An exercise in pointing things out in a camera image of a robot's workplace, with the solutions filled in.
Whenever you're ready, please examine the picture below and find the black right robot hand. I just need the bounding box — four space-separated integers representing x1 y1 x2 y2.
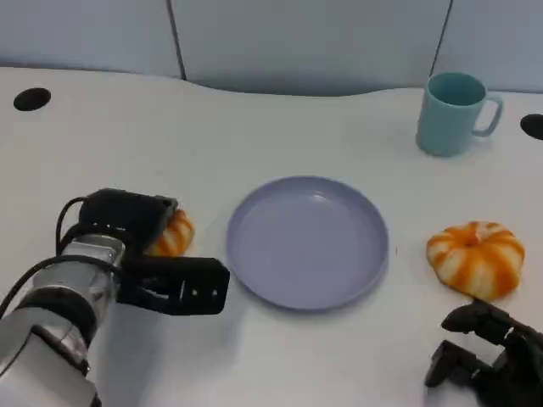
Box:
424 299 543 407

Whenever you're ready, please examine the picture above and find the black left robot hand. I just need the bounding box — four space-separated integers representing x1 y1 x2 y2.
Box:
78 188 179 256

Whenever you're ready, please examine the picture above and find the orange white toy bread roll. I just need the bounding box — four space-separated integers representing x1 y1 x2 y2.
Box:
146 209 196 258
426 220 526 301

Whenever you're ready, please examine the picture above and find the lilac plate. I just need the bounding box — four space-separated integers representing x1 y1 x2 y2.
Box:
226 176 389 313

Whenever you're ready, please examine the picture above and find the grey partition panel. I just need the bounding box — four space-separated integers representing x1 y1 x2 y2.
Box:
431 0 543 95
0 0 187 81
172 0 454 98

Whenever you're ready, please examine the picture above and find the pale green mug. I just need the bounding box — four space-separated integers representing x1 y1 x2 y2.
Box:
415 71 505 158

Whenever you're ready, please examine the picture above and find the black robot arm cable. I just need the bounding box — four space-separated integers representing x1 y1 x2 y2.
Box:
0 254 64 318
55 195 92 255

